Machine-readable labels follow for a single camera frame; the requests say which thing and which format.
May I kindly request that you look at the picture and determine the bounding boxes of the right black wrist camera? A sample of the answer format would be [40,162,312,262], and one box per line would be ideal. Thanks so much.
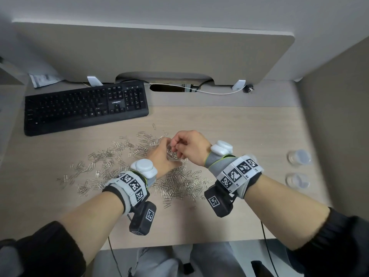
[204,184,234,218]

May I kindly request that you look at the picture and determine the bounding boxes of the person's right hand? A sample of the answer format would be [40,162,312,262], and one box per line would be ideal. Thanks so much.
[170,130,213,168]

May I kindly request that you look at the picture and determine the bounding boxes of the person's right forearm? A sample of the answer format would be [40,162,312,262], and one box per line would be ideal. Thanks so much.
[244,174,331,252]

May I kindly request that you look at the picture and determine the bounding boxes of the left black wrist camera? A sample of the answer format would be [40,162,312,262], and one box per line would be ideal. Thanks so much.
[129,201,157,236]

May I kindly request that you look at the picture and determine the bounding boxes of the right black sleeve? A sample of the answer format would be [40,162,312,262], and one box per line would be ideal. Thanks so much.
[288,207,369,277]

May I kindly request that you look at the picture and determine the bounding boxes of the left grey marker wristband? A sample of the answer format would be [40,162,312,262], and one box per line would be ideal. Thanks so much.
[102,169,151,215]

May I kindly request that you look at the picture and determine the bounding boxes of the beige desk divider panel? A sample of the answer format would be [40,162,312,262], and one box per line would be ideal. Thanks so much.
[12,18,296,86]

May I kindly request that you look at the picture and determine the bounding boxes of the right white round tracker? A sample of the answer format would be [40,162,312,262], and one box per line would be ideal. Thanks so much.
[210,140,234,156]

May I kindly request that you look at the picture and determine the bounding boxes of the thin black cable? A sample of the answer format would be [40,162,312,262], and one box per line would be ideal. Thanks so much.
[108,236,123,277]
[261,220,279,277]

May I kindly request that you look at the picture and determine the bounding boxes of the person's left hand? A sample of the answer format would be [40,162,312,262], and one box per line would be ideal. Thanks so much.
[146,137,183,180]

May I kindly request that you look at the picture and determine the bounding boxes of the grey trousers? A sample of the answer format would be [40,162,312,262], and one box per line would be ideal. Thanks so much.
[92,242,240,277]

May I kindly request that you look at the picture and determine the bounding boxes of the grey marker wristband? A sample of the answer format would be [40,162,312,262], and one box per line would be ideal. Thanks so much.
[102,169,151,215]
[204,153,264,199]

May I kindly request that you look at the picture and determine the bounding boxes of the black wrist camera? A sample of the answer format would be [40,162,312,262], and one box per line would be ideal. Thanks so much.
[129,201,157,236]
[204,184,234,218]

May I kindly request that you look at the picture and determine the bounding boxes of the white paper label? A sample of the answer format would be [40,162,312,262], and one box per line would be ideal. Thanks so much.
[28,73,66,89]

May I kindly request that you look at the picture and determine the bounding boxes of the black sleeve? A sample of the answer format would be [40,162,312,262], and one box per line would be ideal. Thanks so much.
[0,220,87,277]
[288,207,369,277]

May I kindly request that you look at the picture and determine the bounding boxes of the scattered pile of paperclips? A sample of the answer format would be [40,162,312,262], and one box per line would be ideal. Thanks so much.
[57,123,214,209]

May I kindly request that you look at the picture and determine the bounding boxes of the clear plastic cup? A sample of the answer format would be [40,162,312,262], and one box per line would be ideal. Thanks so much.
[285,173,311,189]
[287,149,312,166]

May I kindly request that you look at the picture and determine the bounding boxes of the beige side partition panel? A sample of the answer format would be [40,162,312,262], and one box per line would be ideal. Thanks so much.
[296,36,369,220]

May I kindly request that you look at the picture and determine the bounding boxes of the right grey marker wristband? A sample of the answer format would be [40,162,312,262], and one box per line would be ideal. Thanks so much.
[204,153,264,199]

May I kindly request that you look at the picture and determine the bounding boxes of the black computer keyboard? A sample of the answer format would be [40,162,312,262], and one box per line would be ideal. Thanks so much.
[24,81,149,137]

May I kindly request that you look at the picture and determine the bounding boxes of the white cable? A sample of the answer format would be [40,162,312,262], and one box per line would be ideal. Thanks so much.
[144,82,241,95]

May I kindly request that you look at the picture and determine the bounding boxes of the left white round tracker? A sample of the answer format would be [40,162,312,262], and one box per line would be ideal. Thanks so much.
[131,159,158,179]

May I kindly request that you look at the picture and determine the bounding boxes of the white round tracker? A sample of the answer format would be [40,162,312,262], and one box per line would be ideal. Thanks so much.
[210,140,234,156]
[131,159,158,179]

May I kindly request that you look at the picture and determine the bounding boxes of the left black sleeve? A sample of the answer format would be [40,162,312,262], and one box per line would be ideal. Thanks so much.
[0,220,87,277]

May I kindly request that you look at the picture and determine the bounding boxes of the person's left forearm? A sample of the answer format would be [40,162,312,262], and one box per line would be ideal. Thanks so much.
[56,191,126,267]

